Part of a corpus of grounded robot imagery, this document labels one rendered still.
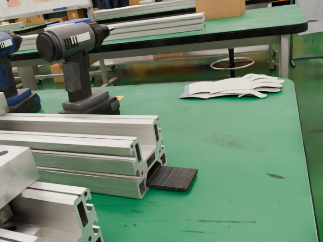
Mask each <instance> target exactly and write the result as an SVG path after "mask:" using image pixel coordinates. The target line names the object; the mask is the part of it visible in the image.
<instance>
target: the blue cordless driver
mask: <svg viewBox="0 0 323 242"><path fill-rule="evenodd" d="M22 39H23V37H20V36H19V35H17V34H15V33H14V32H10V31H4V32H0V92H3V93H4V95H5V98H6V101H7V104H8V107H9V109H10V112H8V113H35V114H36V113H37V112H38V111H39V110H40V109H41V104H40V103H41V100H40V97H39V95H38V94H37V93H32V92H31V89H30V88H25V89H17V87H16V84H15V80H14V76H13V72H12V66H11V62H10V59H12V56H11V55H12V54H13V53H15V52H17V51H18V50H19V48H20V45H21V43H22Z"/></svg>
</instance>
